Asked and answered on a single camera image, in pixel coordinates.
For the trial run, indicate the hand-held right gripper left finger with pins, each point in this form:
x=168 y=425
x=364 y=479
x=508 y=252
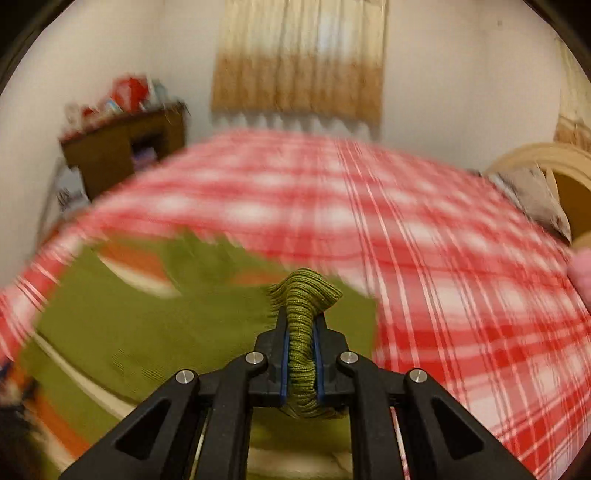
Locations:
x=281 y=364

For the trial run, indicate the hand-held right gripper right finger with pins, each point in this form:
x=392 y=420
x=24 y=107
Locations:
x=319 y=364

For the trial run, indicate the cream wooden headboard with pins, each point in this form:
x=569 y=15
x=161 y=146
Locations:
x=549 y=170

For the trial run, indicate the grey floral pillow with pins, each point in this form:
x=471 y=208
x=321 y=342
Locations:
x=531 y=194

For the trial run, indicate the beige patterned window curtain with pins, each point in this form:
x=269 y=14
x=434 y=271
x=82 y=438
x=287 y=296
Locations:
x=300 y=64

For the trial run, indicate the beige patterned side curtain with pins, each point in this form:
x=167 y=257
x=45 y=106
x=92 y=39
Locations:
x=575 y=101

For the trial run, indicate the bed with red plaid sheet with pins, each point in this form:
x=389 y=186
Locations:
x=415 y=258

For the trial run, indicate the red and white desk clutter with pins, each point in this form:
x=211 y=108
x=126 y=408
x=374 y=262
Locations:
x=124 y=94

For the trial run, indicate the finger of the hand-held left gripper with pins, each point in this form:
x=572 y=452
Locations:
x=18 y=429

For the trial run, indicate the pink pillow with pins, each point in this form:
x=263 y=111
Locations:
x=582 y=277

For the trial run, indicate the brown wooden desk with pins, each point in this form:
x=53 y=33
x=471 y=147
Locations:
x=115 y=147

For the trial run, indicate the white printed box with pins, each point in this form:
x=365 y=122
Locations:
x=69 y=191

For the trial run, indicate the green knit sweater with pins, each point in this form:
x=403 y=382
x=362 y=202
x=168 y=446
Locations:
x=138 y=341

